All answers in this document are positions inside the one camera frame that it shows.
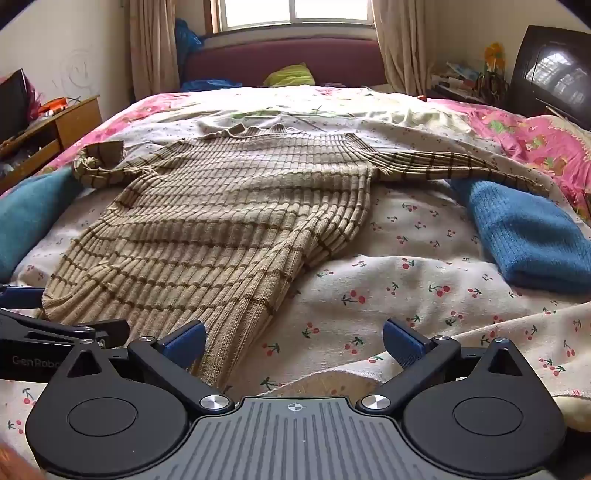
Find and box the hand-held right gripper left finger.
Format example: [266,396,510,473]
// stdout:
[53,320,235,415]

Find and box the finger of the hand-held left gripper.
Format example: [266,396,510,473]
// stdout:
[0,308,131,350]
[0,284,45,309]

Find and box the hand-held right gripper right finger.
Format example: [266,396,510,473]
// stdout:
[362,318,539,414]

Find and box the beige striped ribbed sweater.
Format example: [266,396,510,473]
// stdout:
[41,124,561,388]

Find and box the cherry print bed sheet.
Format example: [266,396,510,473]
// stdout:
[0,85,591,462]

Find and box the teal fuzzy sweater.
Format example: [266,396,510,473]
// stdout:
[0,166,86,282]

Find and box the blue knit sweater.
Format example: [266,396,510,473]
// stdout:
[450,178,591,296]

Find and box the wooden cabinet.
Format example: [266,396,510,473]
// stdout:
[0,95,103,195]

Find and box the black television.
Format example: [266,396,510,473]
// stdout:
[0,69,31,141]

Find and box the orange toy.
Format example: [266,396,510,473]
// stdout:
[37,97,77,116]

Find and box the pink cloth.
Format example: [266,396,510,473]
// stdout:
[23,74,44,116]

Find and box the pink floral quilt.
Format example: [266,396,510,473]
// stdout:
[0,85,591,227]

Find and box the blue cloth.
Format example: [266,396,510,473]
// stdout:
[180,78,243,92]

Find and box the pile of books and papers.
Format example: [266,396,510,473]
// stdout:
[429,60,509,104]

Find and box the beige curtain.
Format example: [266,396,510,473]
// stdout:
[372,0,439,93]
[128,0,181,100]

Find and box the green pillow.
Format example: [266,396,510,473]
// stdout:
[263,62,316,88]

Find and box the maroon padded headboard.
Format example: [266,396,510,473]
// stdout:
[182,38,386,88]

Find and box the yellow flower toy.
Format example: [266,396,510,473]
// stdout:
[482,42,506,75]

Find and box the blue plastic bag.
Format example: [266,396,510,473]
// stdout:
[174,18,204,70]

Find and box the dark glossy panel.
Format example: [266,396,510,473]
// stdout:
[509,25,591,118]

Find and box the window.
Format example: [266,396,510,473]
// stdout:
[210,0,375,33]

